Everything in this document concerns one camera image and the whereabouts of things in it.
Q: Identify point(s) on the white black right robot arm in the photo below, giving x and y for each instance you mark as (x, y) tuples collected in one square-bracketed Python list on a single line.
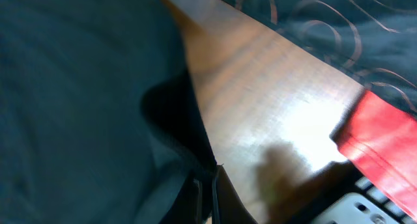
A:
[(339, 194)]

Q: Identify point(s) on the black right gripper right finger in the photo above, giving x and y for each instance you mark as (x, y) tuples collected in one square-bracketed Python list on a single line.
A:
[(227, 206)]

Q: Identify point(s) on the red cloth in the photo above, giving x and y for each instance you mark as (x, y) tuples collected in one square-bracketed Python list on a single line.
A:
[(380, 140)]

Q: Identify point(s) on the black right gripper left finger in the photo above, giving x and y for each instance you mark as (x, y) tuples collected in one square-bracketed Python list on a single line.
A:
[(188, 193)]

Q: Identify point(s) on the black t-shirt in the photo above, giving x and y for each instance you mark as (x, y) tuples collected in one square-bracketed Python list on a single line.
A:
[(96, 104)]

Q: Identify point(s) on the black swirl patterned garment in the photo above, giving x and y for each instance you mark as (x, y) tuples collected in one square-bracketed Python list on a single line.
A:
[(372, 41)]

